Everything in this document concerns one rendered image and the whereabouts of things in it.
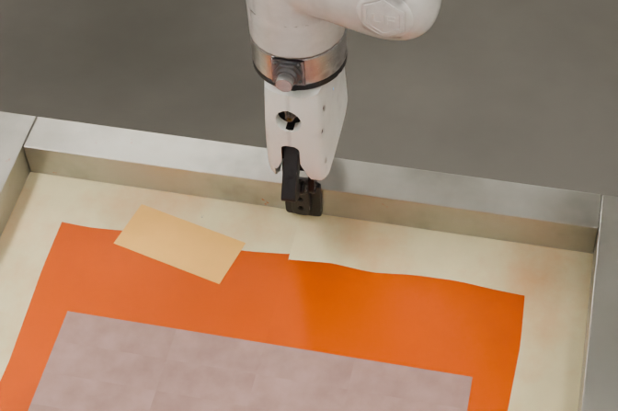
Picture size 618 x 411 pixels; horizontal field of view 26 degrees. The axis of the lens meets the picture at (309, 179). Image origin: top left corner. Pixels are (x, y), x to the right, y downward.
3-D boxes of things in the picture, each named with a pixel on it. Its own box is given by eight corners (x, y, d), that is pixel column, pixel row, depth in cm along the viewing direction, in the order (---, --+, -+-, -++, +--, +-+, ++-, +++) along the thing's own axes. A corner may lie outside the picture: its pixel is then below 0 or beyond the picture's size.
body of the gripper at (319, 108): (332, 96, 101) (337, 190, 109) (358, 5, 107) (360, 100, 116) (236, 84, 102) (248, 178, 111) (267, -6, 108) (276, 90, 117)
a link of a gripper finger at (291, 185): (289, 196, 106) (300, 207, 111) (304, 101, 107) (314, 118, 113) (274, 194, 106) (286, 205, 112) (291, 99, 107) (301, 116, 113)
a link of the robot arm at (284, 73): (331, 78, 99) (332, 104, 102) (354, -2, 105) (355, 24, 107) (234, 66, 101) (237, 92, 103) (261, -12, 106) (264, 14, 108)
